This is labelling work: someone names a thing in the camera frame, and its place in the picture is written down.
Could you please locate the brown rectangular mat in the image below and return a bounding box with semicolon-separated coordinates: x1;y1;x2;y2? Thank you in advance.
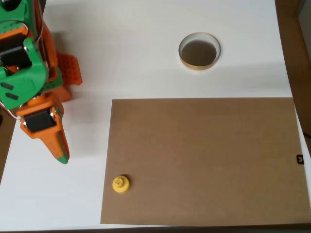
100;97;311;225

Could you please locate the small yellow plastic piece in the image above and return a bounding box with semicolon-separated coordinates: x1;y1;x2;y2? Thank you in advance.
112;174;131;196

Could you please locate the white red arm servo cable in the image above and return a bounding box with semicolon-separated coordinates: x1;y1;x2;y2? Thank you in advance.
35;9;47;50

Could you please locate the round shallow gold-rimmed dish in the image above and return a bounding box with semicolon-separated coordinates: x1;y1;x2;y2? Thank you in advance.
178;32;222;72

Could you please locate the white red gripper servo cable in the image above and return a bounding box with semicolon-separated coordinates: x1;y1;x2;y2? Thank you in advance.
0;101;21;121

